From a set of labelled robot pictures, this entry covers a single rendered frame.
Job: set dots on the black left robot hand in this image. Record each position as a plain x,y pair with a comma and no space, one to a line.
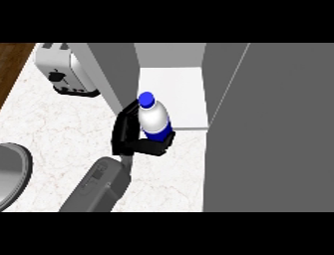
123,136

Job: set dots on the blue and white water bottle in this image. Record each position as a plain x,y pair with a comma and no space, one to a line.
152,116

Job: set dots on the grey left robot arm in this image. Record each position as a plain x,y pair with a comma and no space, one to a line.
95,186

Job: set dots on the grey cabinet with white shelf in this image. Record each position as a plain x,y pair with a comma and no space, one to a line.
173,96

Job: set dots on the grey cabinet door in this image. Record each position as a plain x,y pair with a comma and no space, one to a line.
281,132

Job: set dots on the white toaster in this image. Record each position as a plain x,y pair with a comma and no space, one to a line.
59,68

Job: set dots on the grey round pot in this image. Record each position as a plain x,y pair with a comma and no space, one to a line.
0,176

